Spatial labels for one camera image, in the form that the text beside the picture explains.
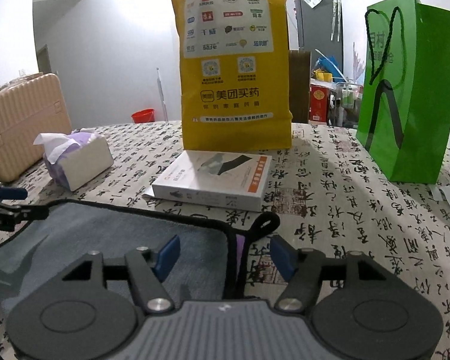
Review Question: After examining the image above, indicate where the purple and grey towel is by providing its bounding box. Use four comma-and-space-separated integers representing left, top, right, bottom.
0, 202, 280, 314

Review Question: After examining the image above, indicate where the purple tissue pack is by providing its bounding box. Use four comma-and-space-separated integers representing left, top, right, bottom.
33, 129, 113, 192

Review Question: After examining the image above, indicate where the beige suitcase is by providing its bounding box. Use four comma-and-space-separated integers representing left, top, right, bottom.
0, 73, 71, 182

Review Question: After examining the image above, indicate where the calligraphy print tablecloth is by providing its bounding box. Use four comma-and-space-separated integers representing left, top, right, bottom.
0, 120, 450, 360

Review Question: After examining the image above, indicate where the red bucket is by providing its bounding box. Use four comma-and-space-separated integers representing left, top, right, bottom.
131, 108, 155, 124

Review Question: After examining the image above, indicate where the white flat box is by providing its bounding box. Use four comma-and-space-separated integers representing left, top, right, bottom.
145, 150, 272, 212

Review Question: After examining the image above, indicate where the green paper bag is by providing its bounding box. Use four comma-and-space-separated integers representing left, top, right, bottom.
356, 0, 450, 184

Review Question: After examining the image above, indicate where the red box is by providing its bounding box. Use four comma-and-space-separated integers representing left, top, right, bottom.
309, 85, 329, 123

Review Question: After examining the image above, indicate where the brown cardboard box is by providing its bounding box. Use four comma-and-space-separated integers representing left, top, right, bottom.
289, 50, 311, 124

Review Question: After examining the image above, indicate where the yellow paper bag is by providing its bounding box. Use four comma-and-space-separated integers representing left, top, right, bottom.
172, 0, 292, 152

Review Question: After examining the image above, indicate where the grey refrigerator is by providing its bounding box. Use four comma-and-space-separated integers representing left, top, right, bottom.
295, 0, 343, 70

